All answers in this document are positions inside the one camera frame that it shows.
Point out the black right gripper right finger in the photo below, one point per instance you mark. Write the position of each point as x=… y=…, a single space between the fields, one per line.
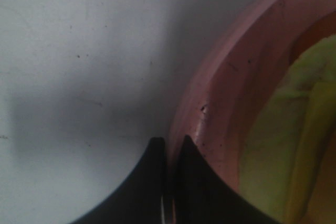
x=200 y=196

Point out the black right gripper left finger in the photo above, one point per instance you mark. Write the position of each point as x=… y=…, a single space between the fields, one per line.
x=138 y=198

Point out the toy sandwich with cheese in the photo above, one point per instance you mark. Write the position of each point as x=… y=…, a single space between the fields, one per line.
x=282 y=151

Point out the pink round plate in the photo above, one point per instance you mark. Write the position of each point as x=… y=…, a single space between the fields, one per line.
x=235 y=80

